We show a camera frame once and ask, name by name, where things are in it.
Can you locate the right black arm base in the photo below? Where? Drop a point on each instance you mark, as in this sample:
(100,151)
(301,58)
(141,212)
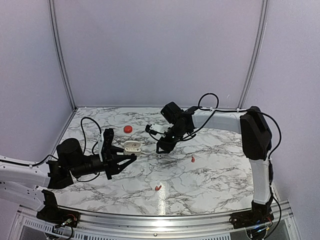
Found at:
(258,214)

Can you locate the red ear hook front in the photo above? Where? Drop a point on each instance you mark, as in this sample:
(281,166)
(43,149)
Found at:
(157,188)

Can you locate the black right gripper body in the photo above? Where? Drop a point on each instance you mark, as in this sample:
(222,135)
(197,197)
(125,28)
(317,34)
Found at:
(177,133)

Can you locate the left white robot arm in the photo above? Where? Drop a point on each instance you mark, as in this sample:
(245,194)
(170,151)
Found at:
(30,184)

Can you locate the red bottle cap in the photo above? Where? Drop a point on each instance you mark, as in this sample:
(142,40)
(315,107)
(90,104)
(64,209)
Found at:
(128,129)

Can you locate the left aluminium frame post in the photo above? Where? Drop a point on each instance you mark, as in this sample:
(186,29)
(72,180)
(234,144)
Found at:
(59,53)

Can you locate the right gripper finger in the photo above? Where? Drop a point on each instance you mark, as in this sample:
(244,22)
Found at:
(167,147)
(159,150)

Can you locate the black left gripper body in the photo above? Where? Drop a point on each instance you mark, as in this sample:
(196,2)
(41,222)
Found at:
(81,170)

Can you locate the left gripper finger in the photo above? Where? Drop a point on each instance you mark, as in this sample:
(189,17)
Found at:
(117,153)
(124,161)

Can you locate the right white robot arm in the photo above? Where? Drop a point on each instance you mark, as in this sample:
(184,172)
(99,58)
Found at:
(256,137)

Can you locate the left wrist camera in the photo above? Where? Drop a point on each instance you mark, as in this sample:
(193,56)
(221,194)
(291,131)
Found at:
(105,142)

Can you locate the white earbud charging case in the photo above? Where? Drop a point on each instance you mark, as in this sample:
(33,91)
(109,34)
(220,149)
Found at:
(132,147)

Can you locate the front aluminium rail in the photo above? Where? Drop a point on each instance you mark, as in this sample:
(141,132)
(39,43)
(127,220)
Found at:
(106,226)

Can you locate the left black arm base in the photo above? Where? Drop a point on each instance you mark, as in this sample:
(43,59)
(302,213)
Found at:
(52,213)

